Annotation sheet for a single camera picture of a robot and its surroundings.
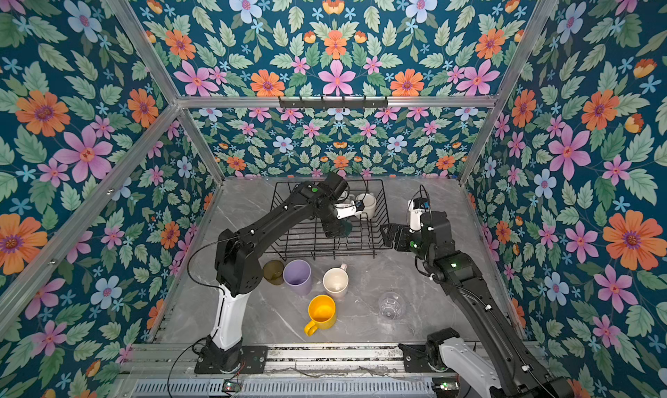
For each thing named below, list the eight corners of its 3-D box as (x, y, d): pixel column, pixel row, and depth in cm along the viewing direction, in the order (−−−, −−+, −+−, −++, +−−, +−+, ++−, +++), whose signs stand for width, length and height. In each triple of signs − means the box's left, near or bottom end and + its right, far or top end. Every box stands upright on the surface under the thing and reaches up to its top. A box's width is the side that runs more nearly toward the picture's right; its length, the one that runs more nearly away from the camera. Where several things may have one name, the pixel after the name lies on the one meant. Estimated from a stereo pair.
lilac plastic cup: (288, 298, 87) (280, 284, 77) (292, 275, 92) (285, 259, 82) (310, 298, 87) (305, 284, 77) (313, 275, 92) (308, 259, 82)
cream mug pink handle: (324, 302, 86) (321, 291, 78) (326, 275, 92) (323, 263, 84) (349, 302, 86) (348, 291, 78) (349, 275, 92) (349, 263, 84)
